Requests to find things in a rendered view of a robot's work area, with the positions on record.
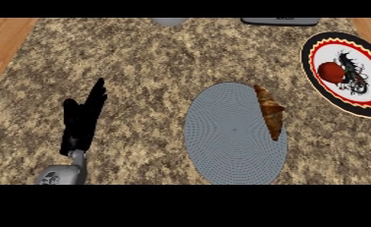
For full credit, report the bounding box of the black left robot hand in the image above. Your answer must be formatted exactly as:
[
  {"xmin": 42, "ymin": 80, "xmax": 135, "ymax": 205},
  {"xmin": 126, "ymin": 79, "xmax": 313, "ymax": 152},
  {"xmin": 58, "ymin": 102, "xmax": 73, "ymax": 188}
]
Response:
[{"xmin": 58, "ymin": 77, "xmax": 110, "ymax": 157}]

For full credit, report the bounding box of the round grey woven placemat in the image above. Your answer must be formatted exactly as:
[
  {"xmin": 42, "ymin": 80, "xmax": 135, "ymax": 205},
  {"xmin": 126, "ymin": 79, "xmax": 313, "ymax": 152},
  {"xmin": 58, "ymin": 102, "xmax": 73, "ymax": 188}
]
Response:
[{"xmin": 183, "ymin": 82, "xmax": 291, "ymax": 186}]

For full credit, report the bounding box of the red bell pepper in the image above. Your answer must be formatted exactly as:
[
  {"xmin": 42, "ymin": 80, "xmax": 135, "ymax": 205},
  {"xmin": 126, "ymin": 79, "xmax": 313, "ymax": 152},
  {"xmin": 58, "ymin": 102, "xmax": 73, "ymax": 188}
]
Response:
[{"xmin": 317, "ymin": 61, "xmax": 348, "ymax": 85}]

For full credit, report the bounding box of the patterned black-rimmed plate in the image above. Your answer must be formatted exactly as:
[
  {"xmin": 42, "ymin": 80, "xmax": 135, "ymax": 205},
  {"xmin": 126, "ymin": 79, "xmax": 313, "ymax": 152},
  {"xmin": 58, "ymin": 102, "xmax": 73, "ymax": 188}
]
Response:
[{"xmin": 301, "ymin": 31, "xmax": 371, "ymax": 119}]

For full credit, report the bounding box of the grey rounded object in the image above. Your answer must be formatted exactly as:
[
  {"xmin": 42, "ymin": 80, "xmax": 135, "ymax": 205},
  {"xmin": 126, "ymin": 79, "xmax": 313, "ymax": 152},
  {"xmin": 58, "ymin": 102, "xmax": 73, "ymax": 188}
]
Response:
[{"xmin": 151, "ymin": 17, "xmax": 191, "ymax": 28}]

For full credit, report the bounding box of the brown croissant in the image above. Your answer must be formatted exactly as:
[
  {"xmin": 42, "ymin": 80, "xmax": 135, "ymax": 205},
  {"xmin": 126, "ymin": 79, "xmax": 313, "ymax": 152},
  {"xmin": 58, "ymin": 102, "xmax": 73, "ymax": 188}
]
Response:
[{"xmin": 252, "ymin": 84, "xmax": 286, "ymax": 142}]

